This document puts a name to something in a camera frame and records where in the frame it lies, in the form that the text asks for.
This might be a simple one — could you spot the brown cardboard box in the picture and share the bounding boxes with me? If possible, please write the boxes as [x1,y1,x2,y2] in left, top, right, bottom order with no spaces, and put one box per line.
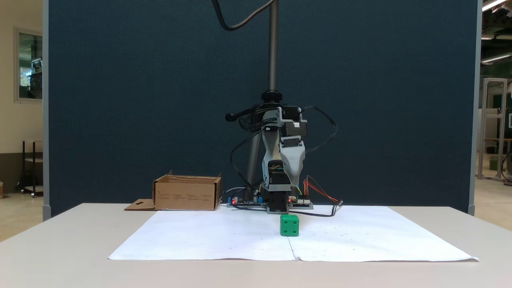
[124,171,222,211]

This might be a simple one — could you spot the black base motor wire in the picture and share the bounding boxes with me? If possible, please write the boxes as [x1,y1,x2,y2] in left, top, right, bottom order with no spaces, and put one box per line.
[230,130,265,193]

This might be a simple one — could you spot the black camera cable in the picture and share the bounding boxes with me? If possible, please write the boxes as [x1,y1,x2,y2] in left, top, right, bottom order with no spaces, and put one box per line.
[211,0,276,32]

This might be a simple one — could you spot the black wrist motor wire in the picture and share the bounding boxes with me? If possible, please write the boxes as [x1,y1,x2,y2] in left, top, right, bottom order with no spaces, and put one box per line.
[300,106,338,155]

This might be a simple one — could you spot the black elbow motor wire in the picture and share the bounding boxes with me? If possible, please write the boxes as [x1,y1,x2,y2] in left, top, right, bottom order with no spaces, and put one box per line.
[239,114,276,133]

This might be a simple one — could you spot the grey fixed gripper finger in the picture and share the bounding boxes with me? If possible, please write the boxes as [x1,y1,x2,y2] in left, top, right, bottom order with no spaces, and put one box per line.
[281,162,305,188]

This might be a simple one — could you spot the fluorescent ceiling light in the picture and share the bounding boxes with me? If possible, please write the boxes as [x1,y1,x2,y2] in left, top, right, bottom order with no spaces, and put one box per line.
[481,52,512,64]
[482,0,507,12]

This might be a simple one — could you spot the aluminium frame rack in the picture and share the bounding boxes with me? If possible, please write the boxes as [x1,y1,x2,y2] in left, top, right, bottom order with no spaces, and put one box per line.
[477,77,508,182]

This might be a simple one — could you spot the blue power circuit board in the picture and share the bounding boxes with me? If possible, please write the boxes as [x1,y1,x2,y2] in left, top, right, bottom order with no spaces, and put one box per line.
[227,195,265,208]

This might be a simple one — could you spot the framed window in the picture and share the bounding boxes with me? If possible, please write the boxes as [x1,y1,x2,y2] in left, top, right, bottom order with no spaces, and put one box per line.
[14,27,43,104]

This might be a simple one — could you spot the white paper sheet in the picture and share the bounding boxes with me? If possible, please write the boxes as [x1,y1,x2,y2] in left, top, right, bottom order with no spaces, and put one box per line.
[273,206,479,262]
[108,208,296,261]

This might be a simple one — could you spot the black metal cart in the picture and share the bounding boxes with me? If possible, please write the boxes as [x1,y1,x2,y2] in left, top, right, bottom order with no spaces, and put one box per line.
[16,140,44,198]

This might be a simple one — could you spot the green dice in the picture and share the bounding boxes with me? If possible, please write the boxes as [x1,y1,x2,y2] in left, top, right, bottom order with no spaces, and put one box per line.
[280,214,300,237]

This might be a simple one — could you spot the metal camera stand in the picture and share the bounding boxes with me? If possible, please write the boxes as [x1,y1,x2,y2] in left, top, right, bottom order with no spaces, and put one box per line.
[225,0,294,192]

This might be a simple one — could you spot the black power cable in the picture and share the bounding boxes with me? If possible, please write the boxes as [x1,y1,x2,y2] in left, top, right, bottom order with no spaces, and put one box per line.
[288,200,344,218]

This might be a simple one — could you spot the motor controller circuit board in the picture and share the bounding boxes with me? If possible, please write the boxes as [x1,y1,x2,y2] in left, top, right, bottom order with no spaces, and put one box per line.
[289,197,314,210]

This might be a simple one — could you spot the orange jumper wires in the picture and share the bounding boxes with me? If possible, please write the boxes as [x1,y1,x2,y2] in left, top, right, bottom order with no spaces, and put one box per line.
[303,175,341,203]

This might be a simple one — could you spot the dark blue partition panel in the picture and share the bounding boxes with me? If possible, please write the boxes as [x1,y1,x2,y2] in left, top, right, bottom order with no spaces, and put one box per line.
[43,0,482,218]

